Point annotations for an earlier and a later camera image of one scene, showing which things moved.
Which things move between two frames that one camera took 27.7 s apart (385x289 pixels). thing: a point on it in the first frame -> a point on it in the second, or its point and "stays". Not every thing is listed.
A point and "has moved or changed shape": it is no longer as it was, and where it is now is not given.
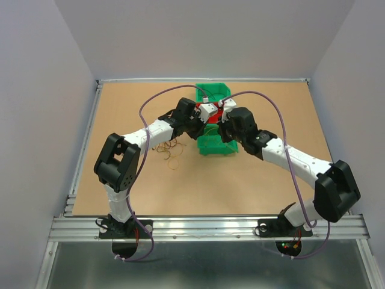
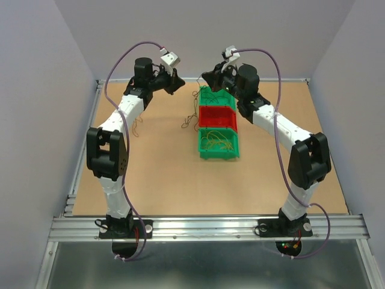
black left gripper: x=201 y=126 -> x=174 y=82
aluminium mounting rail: x=338 y=228 stays
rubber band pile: x=174 y=148 has moved or changed shape
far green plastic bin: x=215 y=92 stays
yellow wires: x=210 y=129 -> x=214 y=139
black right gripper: x=222 y=129 -> x=212 y=79
